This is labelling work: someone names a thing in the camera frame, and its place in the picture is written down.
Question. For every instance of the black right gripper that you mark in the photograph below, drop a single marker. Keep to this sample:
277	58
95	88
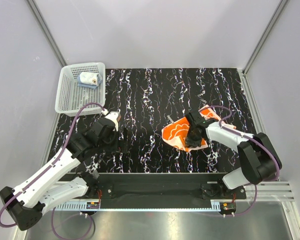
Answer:
189	141

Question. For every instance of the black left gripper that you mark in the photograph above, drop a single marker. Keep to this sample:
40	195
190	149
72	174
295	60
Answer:
123	144

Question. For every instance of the orange white towel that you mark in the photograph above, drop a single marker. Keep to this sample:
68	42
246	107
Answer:
174	134

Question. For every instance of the blue white bear towel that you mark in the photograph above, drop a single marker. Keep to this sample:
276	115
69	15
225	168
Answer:
90	80

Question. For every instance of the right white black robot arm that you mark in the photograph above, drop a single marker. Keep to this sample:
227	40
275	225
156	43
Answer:
257	156

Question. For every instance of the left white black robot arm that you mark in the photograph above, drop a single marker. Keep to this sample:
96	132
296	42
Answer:
29	201

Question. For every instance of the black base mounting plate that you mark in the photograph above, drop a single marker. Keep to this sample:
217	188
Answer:
157	183

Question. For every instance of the white perforated plastic basket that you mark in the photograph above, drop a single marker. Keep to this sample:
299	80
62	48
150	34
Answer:
71	97

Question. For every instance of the aluminium rail frame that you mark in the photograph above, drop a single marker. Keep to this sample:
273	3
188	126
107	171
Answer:
181	200

